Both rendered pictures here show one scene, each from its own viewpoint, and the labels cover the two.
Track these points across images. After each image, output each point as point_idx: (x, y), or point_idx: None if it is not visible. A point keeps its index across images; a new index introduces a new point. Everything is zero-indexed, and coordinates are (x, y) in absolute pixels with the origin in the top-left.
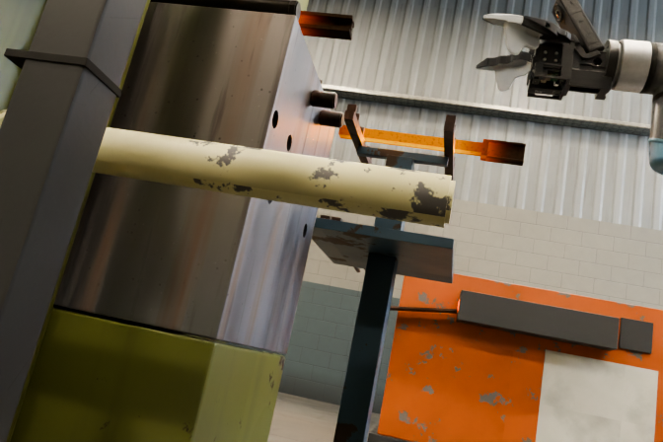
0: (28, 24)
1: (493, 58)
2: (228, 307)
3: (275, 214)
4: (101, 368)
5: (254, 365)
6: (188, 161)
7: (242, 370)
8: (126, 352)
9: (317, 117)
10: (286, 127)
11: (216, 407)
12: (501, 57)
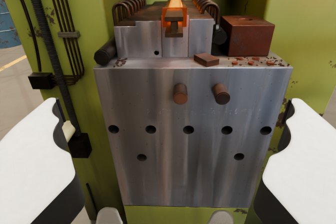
0: (58, 96)
1: (292, 113)
2: (125, 197)
3: (159, 162)
4: None
5: (183, 211)
6: None
7: (166, 212)
8: None
9: (208, 92)
10: (137, 125)
11: (144, 220)
12: (283, 131)
